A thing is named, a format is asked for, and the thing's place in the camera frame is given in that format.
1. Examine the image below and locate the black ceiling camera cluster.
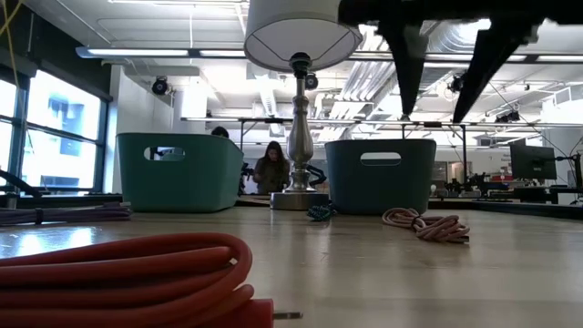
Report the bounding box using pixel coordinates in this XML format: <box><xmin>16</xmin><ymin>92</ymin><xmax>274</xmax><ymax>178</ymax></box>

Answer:
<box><xmin>448</xmin><ymin>72</ymin><xmax>466</xmax><ymax>94</ymax></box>

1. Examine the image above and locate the person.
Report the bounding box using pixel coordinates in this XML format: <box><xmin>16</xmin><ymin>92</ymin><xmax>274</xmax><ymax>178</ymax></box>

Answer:
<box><xmin>252</xmin><ymin>139</ymin><xmax>292</xmax><ymax>196</ymax></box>

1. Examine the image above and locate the dark blue-teal plastic bin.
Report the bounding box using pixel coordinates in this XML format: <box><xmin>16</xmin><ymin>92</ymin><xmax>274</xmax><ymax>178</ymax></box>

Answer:
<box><xmin>324</xmin><ymin>138</ymin><xmax>438</xmax><ymax>216</ymax></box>

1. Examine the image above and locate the green-teal plastic bin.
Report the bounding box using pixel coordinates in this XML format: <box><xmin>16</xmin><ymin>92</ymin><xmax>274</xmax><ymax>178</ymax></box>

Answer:
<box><xmin>116</xmin><ymin>132</ymin><xmax>245</xmax><ymax>213</ymax></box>

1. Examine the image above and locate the lavender braided cable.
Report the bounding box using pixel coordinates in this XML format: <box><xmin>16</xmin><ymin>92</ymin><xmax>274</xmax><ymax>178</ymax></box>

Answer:
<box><xmin>0</xmin><ymin>202</ymin><xmax>133</xmax><ymax>228</ymax></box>

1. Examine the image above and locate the black computer monitor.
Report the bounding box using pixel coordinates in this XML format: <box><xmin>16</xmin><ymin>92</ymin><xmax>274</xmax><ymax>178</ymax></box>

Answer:
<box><xmin>509</xmin><ymin>144</ymin><xmax>558</xmax><ymax>181</ymax></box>

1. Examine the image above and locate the pink braided cable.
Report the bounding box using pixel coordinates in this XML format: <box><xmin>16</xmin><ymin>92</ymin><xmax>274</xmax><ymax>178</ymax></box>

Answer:
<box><xmin>381</xmin><ymin>207</ymin><xmax>471</xmax><ymax>244</ymax></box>

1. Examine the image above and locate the black curved cable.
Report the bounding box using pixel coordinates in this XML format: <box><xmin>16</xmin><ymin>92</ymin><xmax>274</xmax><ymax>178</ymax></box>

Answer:
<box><xmin>0</xmin><ymin>169</ymin><xmax>41</xmax><ymax>198</ymax></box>

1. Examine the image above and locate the silver lamp with white shade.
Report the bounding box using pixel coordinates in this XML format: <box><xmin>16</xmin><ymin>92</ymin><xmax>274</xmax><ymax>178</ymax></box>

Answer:
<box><xmin>243</xmin><ymin>0</ymin><xmax>364</xmax><ymax>211</ymax></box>

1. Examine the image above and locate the red rubber cable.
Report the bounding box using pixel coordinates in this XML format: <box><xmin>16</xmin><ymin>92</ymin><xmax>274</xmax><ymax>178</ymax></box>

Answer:
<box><xmin>0</xmin><ymin>231</ymin><xmax>304</xmax><ymax>328</ymax></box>

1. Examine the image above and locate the black metal frame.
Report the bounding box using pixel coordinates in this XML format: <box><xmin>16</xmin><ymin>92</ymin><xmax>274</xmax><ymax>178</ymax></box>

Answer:
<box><xmin>180</xmin><ymin>117</ymin><xmax>468</xmax><ymax>151</ymax></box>

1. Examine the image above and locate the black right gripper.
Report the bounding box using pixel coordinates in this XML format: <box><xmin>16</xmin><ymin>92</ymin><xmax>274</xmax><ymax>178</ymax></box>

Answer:
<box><xmin>338</xmin><ymin>0</ymin><xmax>583</xmax><ymax>124</ymax></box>

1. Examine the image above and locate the yellow hanging cable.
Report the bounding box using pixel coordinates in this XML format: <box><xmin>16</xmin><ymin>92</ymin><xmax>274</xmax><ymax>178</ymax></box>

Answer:
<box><xmin>0</xmin><ymin>0</ymin><xmax>24</xmax><ymax>119</ymax></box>

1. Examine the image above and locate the dark window frame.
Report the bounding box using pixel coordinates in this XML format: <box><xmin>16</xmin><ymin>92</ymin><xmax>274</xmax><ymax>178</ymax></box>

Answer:
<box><xmin>0</xmin><ymin>63</ymin><xmax>113</xmax><ymax>195</ymax></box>

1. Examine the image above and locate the long ceiling light strip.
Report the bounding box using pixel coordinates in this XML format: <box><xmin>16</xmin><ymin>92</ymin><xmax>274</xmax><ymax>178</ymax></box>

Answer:
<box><xmin>75</xmin><ymin>45</ymin><xmax>247</xmax><ymax>59</ymax></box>
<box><xmin>350</xmin><ymin>51</ymin><xmax>583</xmax><ymax>64</ymax></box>

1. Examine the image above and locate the teal black braided cable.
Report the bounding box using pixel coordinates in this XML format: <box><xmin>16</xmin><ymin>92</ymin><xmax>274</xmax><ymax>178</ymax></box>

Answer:
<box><xmin>305</xmin><ymin>203</ymin><xmax>339</xmax><ymax>223</ymax></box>

